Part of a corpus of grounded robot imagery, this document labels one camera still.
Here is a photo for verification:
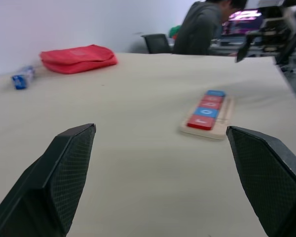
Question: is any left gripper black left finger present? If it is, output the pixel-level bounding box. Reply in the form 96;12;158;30
0;123;97;237

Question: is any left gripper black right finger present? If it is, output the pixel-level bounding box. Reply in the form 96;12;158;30
225;125;296;237

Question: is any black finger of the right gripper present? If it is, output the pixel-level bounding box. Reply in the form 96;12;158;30
235;36;253;63

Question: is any blue letter block t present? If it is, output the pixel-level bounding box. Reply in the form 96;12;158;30
206;89;226;98

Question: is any red letter block b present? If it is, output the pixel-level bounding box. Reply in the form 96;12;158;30
199;95;224;110

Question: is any wooden letter tray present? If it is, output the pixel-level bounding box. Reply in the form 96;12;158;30
179;94;235;141

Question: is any blue letter block o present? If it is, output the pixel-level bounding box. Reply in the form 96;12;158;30
194;106;222;119

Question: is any red letter block r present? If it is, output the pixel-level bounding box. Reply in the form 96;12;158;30
186;114;219;131

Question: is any computer monitor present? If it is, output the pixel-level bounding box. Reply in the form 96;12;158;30
222;8;265;36

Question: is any person in grey hoodie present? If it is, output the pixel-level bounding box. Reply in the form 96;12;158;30
172;0;249;56

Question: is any green object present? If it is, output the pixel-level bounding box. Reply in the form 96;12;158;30
168;24;182;38

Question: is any black office chair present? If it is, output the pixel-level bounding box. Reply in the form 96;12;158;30
141;33;171;54

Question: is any blue toothpaste box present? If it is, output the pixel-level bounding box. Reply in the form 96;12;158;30
10;65;37;90

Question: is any red fabric pouch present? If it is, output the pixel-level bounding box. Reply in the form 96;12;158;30
39;44;119;75

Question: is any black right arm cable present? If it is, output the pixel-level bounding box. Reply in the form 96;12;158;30
275;26;296;73

